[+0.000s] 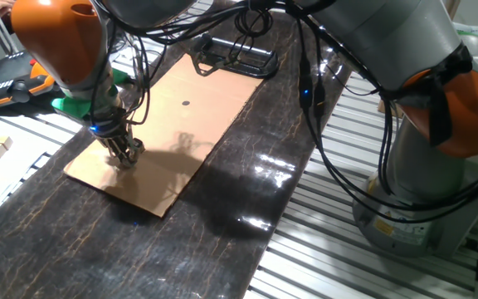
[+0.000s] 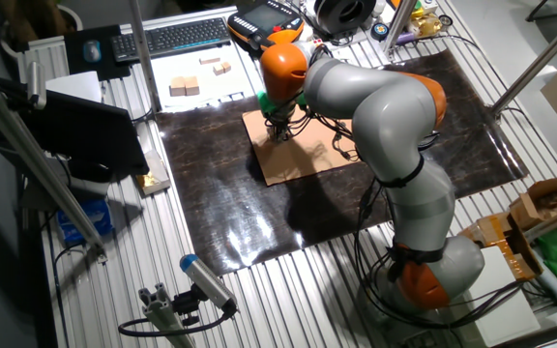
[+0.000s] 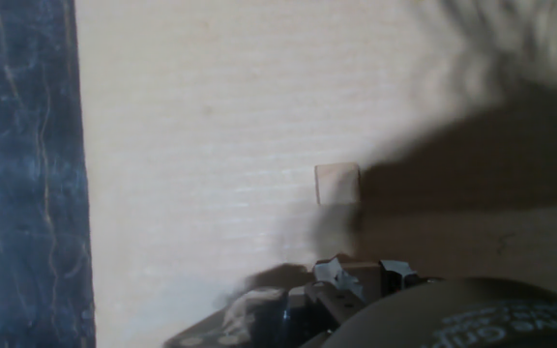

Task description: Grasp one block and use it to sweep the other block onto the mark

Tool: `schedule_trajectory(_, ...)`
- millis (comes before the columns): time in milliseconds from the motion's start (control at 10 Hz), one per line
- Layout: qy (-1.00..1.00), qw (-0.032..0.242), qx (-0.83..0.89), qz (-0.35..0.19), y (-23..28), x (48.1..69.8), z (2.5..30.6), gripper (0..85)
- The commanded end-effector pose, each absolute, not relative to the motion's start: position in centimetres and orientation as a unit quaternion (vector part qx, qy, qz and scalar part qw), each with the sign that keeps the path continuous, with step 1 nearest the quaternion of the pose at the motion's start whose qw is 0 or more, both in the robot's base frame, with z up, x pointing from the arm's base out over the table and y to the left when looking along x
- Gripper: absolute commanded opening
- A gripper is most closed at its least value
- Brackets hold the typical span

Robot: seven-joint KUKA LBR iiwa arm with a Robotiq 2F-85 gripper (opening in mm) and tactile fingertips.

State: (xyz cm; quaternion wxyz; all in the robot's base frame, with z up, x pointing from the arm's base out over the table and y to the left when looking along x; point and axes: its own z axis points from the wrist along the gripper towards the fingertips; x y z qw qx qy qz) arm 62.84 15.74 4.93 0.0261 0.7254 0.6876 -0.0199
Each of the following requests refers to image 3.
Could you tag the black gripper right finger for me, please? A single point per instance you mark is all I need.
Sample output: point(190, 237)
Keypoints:
point(399, 273)

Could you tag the brown cardboard sheet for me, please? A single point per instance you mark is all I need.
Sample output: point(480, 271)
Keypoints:
point(211, 145)

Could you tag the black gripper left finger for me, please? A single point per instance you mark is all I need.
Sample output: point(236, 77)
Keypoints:
point(334, 299)

